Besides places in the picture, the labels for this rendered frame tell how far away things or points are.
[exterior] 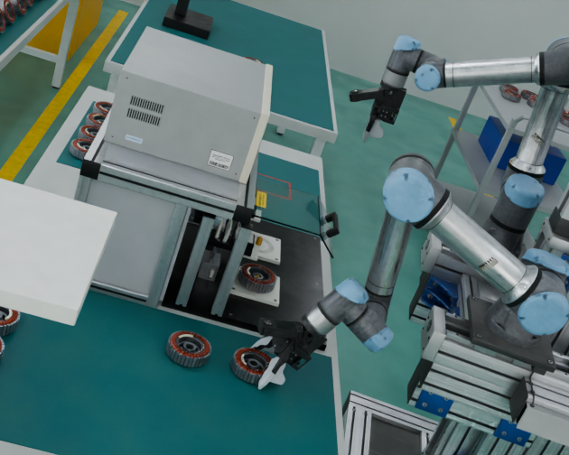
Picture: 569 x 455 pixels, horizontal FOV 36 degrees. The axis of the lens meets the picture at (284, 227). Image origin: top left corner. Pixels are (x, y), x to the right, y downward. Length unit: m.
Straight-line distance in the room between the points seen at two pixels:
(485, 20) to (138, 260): 5.95
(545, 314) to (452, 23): 5.93
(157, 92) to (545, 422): 1.27
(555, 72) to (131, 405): 1.46
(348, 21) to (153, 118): 5.58
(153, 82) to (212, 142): 0.22
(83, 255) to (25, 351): 0.53
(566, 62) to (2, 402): 1.72
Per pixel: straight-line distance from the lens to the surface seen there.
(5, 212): 1.72
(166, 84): 2.24
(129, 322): 2.29
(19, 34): 4.05
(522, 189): 2.67
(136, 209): 2.25
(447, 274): 2.75
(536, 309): 2.09
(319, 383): 2.32
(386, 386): 3.80
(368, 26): 7.78
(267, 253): 2.74
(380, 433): 3.18
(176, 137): 2.29
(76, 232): 1.71
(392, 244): 2.20
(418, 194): 1.98
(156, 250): 2.30
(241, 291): 2.50
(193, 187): 2.22
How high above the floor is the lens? 2.07
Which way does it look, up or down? 26 degrees down
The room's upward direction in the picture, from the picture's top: 20 degrees clockwise
